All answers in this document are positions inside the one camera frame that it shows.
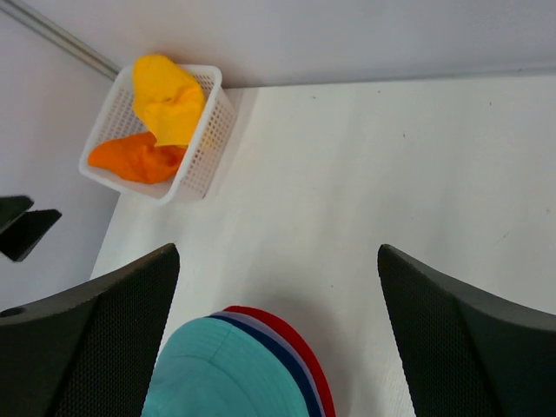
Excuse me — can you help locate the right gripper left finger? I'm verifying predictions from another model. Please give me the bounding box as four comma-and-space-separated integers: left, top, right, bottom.
1, 243, 180, 416

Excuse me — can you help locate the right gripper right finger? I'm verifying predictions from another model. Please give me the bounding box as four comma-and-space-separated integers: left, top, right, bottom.
377, 244, 555, 416

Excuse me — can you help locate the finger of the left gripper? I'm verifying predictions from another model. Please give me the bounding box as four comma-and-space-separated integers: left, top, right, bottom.
1, 209, 62, 261
0, 195, 34, 230

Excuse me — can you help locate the teal hat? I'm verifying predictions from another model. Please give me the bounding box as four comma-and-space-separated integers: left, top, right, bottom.
142, 317, 310, 416

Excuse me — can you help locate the orange hat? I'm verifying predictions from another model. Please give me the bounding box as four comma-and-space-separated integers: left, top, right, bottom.
87, 132, 187, 185

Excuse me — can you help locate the red hat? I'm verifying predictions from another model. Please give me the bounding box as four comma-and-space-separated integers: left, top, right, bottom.
223, 305, 338, 417

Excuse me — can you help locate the blue hat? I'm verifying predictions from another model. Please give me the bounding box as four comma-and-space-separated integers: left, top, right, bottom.
210, 311, 326, 416

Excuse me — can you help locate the lavender hat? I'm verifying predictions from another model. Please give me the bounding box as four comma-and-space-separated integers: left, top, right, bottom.
212, 310, 329, 417

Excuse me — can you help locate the yellow hat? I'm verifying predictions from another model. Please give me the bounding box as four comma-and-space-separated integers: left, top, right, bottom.
132, 55, 206, 148

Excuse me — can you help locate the white plastic basket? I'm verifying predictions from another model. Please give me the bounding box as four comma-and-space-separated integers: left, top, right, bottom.
78, 64, 236, 206

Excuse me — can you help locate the left corner frame profile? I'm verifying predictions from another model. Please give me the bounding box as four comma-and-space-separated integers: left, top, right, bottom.
1, 0, 121, 80

